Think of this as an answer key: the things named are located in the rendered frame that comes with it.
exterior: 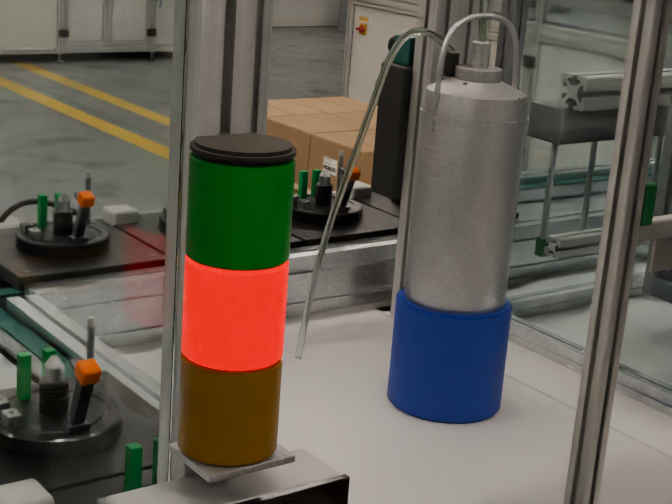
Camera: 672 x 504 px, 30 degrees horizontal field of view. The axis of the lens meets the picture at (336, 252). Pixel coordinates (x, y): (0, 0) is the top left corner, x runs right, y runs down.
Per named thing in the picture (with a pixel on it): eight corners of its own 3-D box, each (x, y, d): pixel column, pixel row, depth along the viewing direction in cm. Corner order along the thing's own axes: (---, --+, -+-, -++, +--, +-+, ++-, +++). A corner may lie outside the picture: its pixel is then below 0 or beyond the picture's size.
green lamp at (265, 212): (309, 263, 60) (316, 163, 58) (219, 276, 57) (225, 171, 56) (253, 236, 64) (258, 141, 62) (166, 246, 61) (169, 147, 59)
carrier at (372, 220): (417, 236, 219) (423, 166, 215) (304, 252, 205) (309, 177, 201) (335, 202, 237) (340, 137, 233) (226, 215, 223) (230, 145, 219)
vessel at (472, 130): (528, 306, 167) (564, 20, 156) (449, 322, 159) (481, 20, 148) (458, 276, 178) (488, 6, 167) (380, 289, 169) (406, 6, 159)
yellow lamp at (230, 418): (296, 454, 63) (302, 363, 61) (209, 475, 60) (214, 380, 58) (242, 416, 67) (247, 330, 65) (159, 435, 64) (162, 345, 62)
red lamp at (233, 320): (302, 361, 61) (309, 265, 60) (214, 378, 58) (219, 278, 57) (247, 328, 65) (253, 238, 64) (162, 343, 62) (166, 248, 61)
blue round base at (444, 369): (523, 411, 171) (537, 307, 167) (437, 433, 162) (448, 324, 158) (448, 371, 183) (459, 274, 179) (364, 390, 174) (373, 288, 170)
